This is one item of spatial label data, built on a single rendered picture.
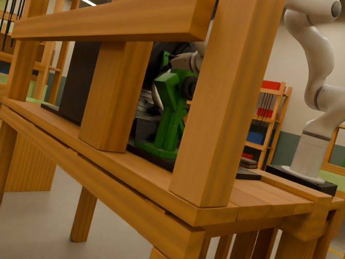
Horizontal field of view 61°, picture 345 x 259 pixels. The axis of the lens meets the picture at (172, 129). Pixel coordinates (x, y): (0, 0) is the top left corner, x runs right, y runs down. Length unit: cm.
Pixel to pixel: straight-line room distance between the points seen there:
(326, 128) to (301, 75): 558
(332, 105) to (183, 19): 92
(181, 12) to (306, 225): 75
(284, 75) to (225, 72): 656
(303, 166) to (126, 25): 99
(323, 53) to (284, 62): 586
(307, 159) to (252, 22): 94
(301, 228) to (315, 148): 47
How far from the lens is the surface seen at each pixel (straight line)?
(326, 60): 136
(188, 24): 58
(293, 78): 701
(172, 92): 88
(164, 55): 126
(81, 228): 222
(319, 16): 124
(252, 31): 56
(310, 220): 105
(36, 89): 377
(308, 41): 134
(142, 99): 117
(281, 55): 727
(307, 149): 142
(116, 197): 74
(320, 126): 141
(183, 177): 58
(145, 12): 71
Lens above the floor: 104
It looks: 3 degrees down
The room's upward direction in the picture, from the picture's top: 15 degrees clockwise
